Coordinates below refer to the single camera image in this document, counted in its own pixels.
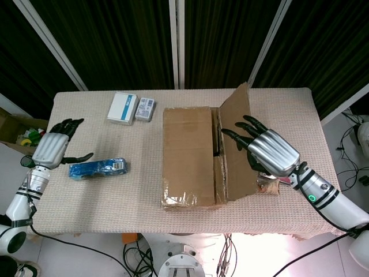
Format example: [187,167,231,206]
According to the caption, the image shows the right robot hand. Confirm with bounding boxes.
[221,115,301,178]

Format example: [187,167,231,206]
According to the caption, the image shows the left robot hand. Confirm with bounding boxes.
[31,118,95,170]

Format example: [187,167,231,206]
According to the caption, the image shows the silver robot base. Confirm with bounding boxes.
[157,241,207,277]

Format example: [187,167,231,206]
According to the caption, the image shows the dark green cup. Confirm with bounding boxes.
[21,155,37,169]

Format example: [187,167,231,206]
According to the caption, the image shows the brown snack wrapper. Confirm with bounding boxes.
[256,173,281,196]

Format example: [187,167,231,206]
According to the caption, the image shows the blue snack packet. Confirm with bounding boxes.
[68,158,129,182]

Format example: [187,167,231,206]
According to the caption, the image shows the beige woven tablecloth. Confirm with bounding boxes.
[21,87,351,240]

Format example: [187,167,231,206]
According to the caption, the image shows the white box with blue stripe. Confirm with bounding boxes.
[107,92,138,126]

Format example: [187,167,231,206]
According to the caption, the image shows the white rounded object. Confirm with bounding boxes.
[356,122,369,147]

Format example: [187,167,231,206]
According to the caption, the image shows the dark green curtain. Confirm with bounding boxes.
[253,0,369,119]
[28,0,175,90]
[0,0,80,119]
[184,0,281,89]

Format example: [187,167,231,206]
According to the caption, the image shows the small white printed box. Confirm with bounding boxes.
[134,97,156,122]

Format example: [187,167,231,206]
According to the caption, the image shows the orange block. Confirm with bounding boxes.
[121,233,139,246]

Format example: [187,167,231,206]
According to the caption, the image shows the black and white shoe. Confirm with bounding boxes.
[16,261,40,277]

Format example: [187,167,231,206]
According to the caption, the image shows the black trouser leg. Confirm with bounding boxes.
[0,255,18,275]

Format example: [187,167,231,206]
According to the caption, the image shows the white frame post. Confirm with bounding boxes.
[0,92,33,117]
[319,85,369,125]
[169,0,186,89]
[13,0,88,91]
[246,0,292,88]

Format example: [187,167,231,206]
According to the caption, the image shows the thin black floor cables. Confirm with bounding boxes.
[336,111,369,191]

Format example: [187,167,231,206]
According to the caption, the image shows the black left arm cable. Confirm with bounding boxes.
[28,222,131,277]

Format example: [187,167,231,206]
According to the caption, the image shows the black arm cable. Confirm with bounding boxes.
[28,222,131,277]
[270,229,358,277]

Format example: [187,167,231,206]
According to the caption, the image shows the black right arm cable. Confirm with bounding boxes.
[270,229,358,277]

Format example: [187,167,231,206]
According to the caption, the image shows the black coiled cables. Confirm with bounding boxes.
[123,242,158,277]

